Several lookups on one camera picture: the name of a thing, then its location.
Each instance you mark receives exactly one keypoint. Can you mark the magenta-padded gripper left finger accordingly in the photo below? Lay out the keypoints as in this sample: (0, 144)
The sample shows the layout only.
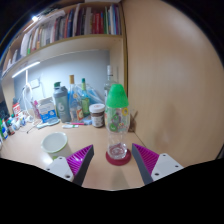
(61, 166)

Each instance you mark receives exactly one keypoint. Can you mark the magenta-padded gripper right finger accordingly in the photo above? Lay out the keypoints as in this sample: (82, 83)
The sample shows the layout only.
(165, 165)

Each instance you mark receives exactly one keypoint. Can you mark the clear bottle with green cap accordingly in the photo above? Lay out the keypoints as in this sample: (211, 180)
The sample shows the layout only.
(116, 116)

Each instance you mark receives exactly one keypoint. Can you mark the white marker pen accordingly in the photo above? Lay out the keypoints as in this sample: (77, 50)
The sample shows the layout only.
(70, 126)

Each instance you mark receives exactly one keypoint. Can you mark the pink pen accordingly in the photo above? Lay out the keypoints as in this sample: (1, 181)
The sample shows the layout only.
(78, 123)

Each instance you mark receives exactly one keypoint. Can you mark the flat round red coaster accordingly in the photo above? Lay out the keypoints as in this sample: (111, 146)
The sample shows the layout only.
(113, 161)

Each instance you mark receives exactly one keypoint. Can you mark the blue and white carton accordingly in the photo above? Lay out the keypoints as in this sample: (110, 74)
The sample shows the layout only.
(46, 110)

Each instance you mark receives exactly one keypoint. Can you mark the brown jar with white lid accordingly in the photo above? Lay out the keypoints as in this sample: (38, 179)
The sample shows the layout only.
(97, 116)

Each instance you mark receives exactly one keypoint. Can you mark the grey shaker bottle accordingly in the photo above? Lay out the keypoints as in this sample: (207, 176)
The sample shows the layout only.
(62, 105)

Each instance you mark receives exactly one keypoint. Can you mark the clear bottle with yellow cap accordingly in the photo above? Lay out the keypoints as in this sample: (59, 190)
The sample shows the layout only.
(75, 103)

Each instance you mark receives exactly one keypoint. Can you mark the green glass bottle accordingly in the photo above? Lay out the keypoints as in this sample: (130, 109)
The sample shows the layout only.
(85, 103)

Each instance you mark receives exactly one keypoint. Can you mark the red and white small container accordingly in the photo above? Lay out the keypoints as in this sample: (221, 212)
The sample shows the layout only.
(16, 109)

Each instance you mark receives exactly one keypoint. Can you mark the white desk lamp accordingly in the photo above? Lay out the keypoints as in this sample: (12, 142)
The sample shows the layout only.
(27, 96)

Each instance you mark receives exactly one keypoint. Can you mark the clear glass bottle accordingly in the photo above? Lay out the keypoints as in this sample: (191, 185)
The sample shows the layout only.
(109, 80)

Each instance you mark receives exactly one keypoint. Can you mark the wooden shelf unit with books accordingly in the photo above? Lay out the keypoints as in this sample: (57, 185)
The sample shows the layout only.
(66, 30)

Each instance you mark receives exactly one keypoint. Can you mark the white wall socket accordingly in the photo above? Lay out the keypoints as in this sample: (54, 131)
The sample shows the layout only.
(35, 83)

